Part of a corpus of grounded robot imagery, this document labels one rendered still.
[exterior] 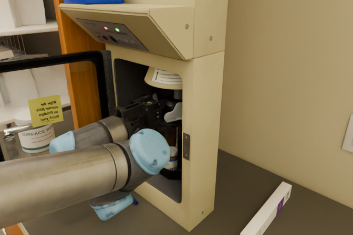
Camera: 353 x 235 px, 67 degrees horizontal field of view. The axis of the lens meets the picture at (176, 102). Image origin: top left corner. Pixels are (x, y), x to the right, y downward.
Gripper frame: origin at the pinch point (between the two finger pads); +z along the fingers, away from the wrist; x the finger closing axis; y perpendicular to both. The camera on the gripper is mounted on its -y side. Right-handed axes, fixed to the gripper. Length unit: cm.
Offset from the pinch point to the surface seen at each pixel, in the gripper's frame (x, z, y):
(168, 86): -4.4, -7.8, 10.5
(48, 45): 167, 32, -6
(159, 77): -1.6, -8.1, 12.3
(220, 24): -14.2, -1.1, 25.1
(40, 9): 123, 15, 23
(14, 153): 19.5, -38.0, -4.2
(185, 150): -12.5, -10.7, -2.8
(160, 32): -13.8, -18.5, 25.5
